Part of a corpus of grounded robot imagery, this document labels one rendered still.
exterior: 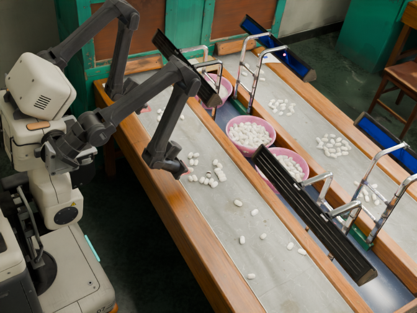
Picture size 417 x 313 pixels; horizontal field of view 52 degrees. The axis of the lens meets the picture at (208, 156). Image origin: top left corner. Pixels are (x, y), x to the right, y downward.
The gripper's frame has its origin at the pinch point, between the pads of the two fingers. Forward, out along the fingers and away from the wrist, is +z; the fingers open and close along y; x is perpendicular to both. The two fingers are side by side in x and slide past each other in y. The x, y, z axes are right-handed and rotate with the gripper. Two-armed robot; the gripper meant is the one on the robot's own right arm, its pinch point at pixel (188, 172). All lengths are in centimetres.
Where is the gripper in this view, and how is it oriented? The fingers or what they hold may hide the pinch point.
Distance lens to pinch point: 191.4
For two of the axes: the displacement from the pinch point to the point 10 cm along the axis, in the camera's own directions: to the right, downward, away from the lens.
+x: -6.5, 7.2, 2.5
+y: -4.9, -6.4, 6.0
